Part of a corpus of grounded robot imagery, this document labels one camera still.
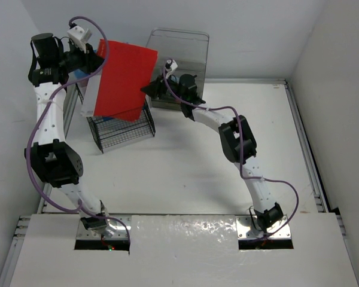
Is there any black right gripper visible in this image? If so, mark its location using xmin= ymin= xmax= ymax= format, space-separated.
xmin=141 ymin=71 xmax=185 ymax=102

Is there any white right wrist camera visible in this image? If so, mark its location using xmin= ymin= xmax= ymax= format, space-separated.
xmin=164 ymin=59 xmax=178 ymax=77

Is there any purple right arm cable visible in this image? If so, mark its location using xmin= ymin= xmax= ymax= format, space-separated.
xmin=163 ymin=64 xmax=300 ymax=240

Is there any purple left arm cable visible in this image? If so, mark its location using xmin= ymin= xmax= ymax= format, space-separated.
xmin=26 ymin=16 xmax=131 ymax=242

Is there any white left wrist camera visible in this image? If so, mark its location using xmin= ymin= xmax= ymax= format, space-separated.
xmin=67 ymin=25 xmax=92 ymax=53

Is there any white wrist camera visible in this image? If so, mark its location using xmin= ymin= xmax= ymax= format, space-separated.
xmin=67 ymin=25 xmax=92 ymax=53
xmin=164 ymin=59 xmax=178 ymax=77

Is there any black wire mesh shelf rack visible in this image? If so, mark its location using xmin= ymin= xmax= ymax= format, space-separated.
xmin=86 ymin=101 xmax=156 ymax=152

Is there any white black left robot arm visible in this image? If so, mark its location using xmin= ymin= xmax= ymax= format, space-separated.
xmin=25 ymin=33 xmax=109 ymax=234

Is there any blue folder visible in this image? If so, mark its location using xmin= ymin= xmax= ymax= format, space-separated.
xmin=69 ymin=69 xmax=89 ymax=88

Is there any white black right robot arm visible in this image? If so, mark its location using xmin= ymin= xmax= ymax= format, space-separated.
xmin=141 ymin=74 xmax=284 ymax=234

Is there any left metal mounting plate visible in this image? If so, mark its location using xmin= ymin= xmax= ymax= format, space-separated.
xmin=76 ymin=218 xmax=131 ymax=240

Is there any red folder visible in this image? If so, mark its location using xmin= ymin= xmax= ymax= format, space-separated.
xmin=80 ymin=41 xmax=158 ymax=122

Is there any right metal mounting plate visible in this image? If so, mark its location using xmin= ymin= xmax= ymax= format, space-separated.
xmin=236 ymin=215 xmax=292 ymax=240

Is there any clear plastic drawer organizer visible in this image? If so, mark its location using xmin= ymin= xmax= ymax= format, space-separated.
xmin=146 ymin=28 xmax=209 ymax=97

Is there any metal mounting plate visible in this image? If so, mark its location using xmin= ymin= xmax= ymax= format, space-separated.
xmin=76 ymin=218 xmax=131 ymax=240
xmin=236 ymin=215 xmax=292 ymax=240

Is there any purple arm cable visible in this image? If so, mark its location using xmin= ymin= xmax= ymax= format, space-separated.
xmin=163 ymin=64 xmax=300 ymax=240
xmin=26 ymin=16 xmax=131 ymax=242

